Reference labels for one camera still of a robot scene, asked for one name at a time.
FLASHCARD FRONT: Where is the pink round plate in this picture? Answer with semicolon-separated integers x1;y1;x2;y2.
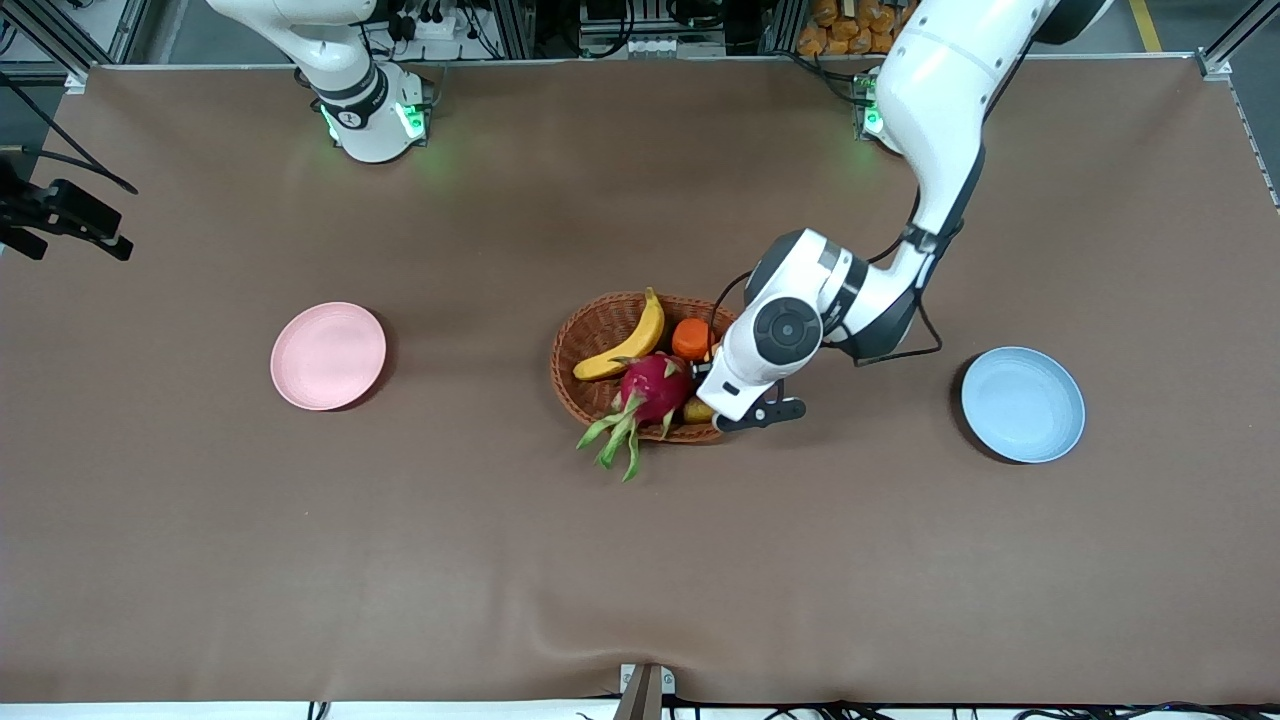
270;301;387;412

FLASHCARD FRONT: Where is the metal camera bracket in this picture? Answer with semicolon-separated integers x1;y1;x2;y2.
620;663;676;720

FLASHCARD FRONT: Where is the pink dragon fruit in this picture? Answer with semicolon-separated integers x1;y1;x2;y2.
576;352;694;483

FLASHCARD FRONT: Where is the brown wicker basket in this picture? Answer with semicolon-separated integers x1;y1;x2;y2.
549;291;743;444

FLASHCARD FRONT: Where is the orange snack bags pile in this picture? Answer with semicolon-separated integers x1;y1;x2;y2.
798;0;901;57

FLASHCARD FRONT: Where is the orange tangerine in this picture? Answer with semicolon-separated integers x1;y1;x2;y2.
672;318;716;362

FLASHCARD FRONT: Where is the light blue round plate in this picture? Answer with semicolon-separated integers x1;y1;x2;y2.
961;346;1086;464

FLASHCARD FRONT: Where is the yellow banana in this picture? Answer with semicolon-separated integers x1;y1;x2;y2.
573;287;666;382

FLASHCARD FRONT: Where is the silver aluminium frame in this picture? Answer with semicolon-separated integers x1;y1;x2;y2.
0;0;151;91
1195;0;1280;83

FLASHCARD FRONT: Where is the white power strip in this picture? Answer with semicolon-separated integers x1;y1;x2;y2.
395;8;467;43

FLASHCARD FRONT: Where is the brown table cloth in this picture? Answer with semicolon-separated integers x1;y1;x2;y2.
0;55;1280;706

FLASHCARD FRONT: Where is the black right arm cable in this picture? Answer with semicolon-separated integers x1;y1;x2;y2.
0;70;139;196

